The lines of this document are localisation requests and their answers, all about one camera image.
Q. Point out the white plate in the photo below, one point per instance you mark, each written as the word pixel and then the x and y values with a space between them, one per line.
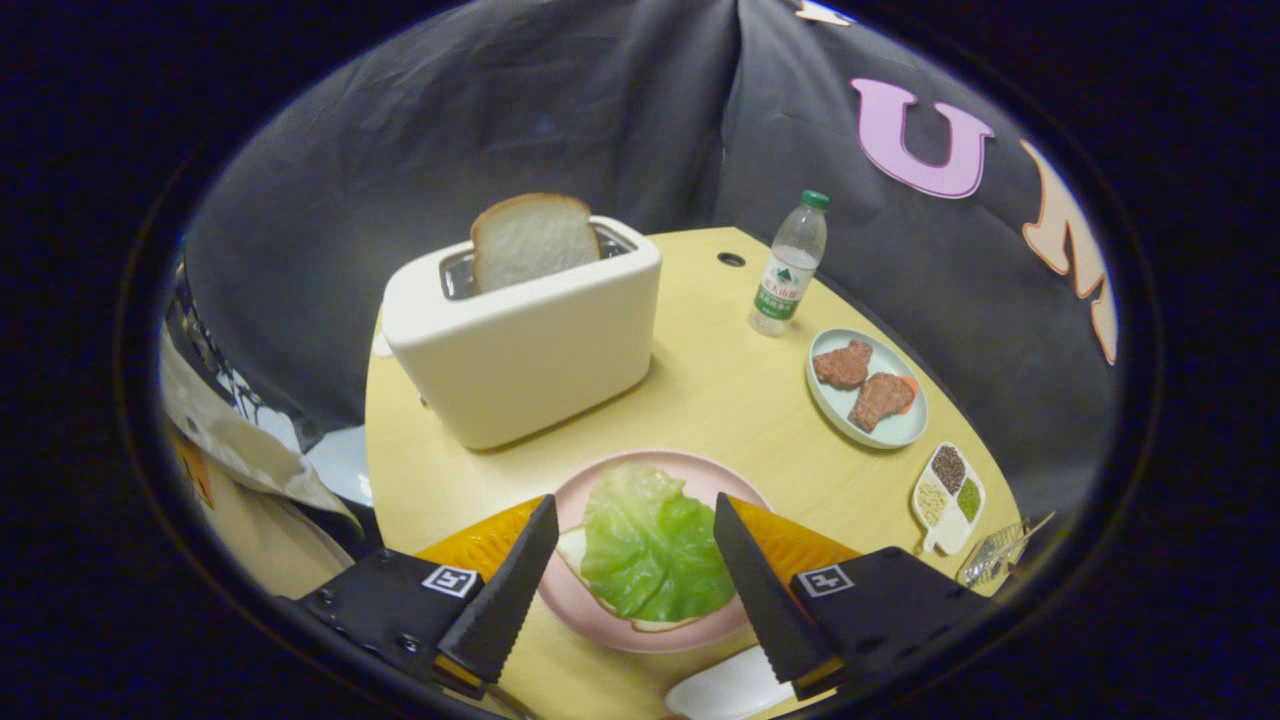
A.
pixel 725 690

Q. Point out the plain bread slice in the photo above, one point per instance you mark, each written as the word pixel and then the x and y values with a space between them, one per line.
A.
pixel 535 240

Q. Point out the white divided grain dish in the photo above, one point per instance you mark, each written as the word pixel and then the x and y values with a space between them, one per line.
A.
pixel 947 525

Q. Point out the white toaster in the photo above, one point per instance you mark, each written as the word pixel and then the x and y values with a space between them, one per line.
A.
pixel 520 350

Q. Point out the clear plastic water bottle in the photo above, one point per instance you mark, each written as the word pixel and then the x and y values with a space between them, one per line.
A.
pixel 790 270

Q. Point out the bread slice under ham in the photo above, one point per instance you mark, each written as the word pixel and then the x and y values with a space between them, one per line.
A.
pixel 570 550

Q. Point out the brown meat patty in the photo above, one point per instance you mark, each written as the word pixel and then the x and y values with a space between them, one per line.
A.
pixel 880 400
pixel 842 365

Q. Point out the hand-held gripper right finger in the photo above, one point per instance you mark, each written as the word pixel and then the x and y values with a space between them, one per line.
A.
pixel 765 600

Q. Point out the pink plate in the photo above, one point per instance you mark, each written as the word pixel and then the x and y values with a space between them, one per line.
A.
pixel 720 480

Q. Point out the orange carrot slice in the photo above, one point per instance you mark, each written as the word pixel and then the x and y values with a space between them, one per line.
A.
pixel 908 388

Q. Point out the pale green plate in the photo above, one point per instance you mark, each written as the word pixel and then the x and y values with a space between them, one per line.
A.
pixel 830 405

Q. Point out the black backdrop cloth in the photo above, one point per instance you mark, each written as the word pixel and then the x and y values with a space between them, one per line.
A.
pixel 500 120

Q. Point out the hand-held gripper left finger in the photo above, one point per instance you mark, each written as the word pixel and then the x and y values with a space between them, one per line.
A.
pixel 505 600

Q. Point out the person's beige jacket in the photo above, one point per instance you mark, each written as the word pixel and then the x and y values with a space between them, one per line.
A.
pixel 250 500

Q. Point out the green lettuce leaf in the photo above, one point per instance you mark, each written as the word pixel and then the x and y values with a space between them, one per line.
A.
pixel 650 545

